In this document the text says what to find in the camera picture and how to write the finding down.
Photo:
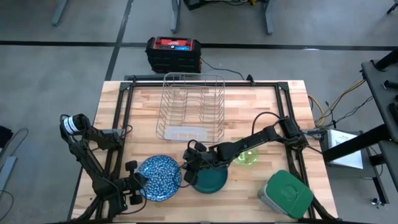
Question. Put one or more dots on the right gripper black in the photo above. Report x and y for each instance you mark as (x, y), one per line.
(205, 158)

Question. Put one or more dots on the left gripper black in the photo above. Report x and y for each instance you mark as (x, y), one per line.
(133, 183)

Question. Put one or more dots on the dark blue floral plate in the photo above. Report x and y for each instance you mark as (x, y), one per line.
(161, 179)

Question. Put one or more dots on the teal plate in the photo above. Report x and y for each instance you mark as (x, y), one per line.
(211, 182)

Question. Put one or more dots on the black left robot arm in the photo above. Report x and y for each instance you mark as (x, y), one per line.
(93, 168)

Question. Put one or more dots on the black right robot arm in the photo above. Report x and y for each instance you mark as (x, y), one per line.
(248, 141)

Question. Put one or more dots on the translucent plastic cutlery holder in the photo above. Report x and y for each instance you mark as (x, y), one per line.
(186, 133)

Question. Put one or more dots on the red black power station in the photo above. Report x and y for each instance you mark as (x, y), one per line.
(174, 59)

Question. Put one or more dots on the green lidded plastic container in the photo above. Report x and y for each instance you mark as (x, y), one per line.
(289, 194)

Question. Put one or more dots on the grey flat board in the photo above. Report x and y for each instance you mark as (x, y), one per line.
(7, 172)

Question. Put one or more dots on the grey desk leg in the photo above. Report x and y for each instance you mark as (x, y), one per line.
(269, 17)
(59, 12)
(175, 15)

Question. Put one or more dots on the black metal beam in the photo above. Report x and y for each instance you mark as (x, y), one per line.
(357, 143)
(388, 60)

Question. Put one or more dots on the small caster wheel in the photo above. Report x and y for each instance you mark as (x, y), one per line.
(377, 202)

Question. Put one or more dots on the grey side table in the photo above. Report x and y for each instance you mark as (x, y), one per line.
(381, 99)

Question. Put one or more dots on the black metal table frame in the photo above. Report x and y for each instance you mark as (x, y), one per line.
(264, 84)

